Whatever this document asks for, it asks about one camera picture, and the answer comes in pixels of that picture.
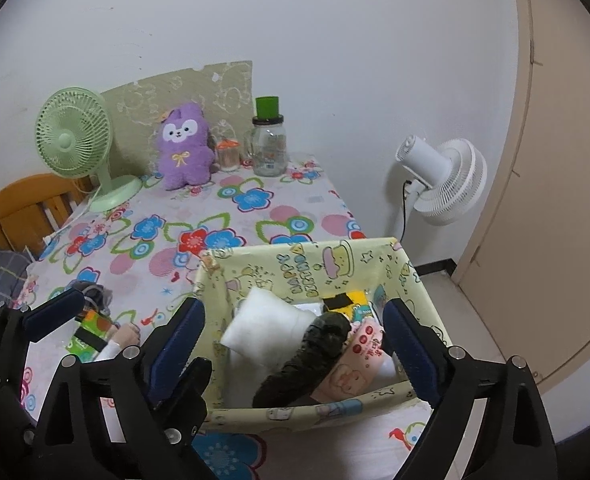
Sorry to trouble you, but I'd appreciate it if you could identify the green orange packet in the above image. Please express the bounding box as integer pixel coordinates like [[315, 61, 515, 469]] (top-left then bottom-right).
[[65, 310, 117, 363]]

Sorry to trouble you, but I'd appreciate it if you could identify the dark grey drawstring pouch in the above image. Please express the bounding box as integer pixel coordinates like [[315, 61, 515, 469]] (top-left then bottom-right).
[[71, 281, 113, 316]]

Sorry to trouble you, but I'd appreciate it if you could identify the white soft pillow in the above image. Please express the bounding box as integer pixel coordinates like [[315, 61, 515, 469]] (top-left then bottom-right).
[[220, 287, 317, 370]]

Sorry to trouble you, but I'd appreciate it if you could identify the floral tablecloth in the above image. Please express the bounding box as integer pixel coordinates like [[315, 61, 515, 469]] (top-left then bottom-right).
[[18, 156, 431, 479]]

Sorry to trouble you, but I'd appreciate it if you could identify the dark green rolled cloth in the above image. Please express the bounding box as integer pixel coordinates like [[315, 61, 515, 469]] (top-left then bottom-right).
[[252, 311, 351, 408]]

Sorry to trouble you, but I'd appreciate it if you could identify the beige door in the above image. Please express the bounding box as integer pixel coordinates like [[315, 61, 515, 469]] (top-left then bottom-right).
[[456, 0, 590, 391]]

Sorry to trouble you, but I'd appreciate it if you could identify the pink printed packet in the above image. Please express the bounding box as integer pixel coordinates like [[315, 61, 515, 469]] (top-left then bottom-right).
[[311, 318, 385, 403]]

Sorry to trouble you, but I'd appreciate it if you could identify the yellow black sponge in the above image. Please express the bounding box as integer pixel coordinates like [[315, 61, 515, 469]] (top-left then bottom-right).
[[323, 290, 372, 323]]

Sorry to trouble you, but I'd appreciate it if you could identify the green desk fan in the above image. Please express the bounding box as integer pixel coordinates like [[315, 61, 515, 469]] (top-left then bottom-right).
[[35, 87, 142, 212]]

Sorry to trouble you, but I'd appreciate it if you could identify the yellow fabric storage box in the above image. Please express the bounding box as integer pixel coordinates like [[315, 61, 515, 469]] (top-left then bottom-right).
[[193, 238, 448, 434]]

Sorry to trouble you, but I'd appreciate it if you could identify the purple plush toy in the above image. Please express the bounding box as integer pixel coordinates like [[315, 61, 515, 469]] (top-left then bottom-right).
[[157, 102, 215, 191]]

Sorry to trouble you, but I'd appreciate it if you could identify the white standing fan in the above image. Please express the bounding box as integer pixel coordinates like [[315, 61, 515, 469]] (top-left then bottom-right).
[[395, 136, 488, 240]]

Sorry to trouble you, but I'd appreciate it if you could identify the toothpick holder orange lid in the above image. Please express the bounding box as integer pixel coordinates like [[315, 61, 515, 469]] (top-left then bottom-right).
[[216, 139, 240, 172]]

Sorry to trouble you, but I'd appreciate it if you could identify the glass jar green lid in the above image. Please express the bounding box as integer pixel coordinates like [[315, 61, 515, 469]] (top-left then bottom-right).
[[247, 96, 289, 177]]

